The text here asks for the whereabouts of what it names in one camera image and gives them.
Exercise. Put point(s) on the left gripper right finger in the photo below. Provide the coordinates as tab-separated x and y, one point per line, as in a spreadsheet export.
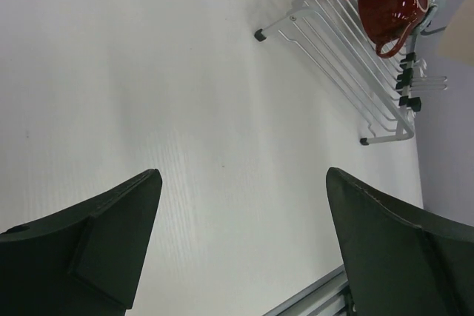
399	259

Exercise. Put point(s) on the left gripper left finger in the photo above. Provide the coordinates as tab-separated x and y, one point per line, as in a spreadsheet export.
86	259

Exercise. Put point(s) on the white and red mug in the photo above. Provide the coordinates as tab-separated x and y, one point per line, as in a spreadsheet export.
388	23

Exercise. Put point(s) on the silver metal dish rack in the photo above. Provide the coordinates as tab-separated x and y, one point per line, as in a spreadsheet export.
384	91

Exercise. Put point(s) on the aluminium mounting rail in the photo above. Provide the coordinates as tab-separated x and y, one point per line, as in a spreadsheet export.
329	295

